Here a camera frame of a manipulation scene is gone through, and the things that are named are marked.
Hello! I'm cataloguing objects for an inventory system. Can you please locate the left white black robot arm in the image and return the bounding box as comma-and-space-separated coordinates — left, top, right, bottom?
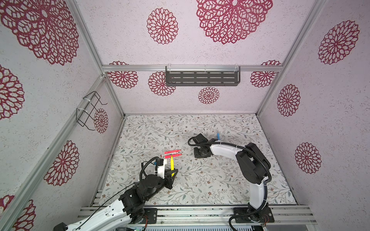
53, 169, 178, 231

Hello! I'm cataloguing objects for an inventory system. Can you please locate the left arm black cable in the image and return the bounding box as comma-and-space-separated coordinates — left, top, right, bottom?
139, 156, 161, 182

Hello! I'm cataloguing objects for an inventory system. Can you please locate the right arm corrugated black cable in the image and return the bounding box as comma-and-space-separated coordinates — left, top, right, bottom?
187, 136, 273, 231

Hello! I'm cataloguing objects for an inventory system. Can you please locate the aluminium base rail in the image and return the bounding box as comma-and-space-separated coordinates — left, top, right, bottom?
77, 189, 318, 229

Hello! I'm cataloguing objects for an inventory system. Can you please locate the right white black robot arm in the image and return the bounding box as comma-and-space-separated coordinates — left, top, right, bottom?
188, 134, 274, 226

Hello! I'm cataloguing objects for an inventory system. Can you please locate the black wire wall rack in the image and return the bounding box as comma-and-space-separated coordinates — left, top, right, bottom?
75, 91, 109, 133

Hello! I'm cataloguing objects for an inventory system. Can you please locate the pink highlighter pen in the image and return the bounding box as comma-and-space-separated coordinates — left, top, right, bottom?
164, 150, 181, 155
164, 154, 182, 159

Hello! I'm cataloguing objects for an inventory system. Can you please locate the dark metal wall shelf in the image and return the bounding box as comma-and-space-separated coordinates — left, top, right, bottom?
165, 66, 241, 87

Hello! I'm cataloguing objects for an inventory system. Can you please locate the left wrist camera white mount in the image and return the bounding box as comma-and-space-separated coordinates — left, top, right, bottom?
156, 158, 167, 179

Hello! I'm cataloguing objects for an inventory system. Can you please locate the yellow highlighter pen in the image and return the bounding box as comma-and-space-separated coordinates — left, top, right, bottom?
170, 156, 174, 177

